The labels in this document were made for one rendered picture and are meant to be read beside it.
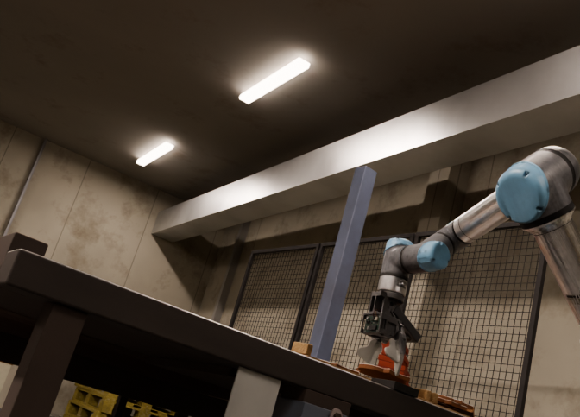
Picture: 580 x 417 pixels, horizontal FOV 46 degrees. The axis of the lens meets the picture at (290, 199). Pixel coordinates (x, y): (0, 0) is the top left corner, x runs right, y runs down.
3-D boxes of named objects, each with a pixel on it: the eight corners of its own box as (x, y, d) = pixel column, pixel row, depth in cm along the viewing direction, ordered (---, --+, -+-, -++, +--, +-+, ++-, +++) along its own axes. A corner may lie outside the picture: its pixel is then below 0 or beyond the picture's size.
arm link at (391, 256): (402, 234, 180) (380, 238, 187) (395, 273, 176) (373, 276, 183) (423, 244, 184) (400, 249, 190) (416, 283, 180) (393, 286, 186)
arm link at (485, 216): (576, 123, 153) (443, 218, 191) (552, 138, 146) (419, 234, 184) (608, 165, 151) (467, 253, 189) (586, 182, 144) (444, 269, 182)
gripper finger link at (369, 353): (346, 364, 178) (362, 332, 177) (362, 370, 180) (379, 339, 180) (352, 369, 175) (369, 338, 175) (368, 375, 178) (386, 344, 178)
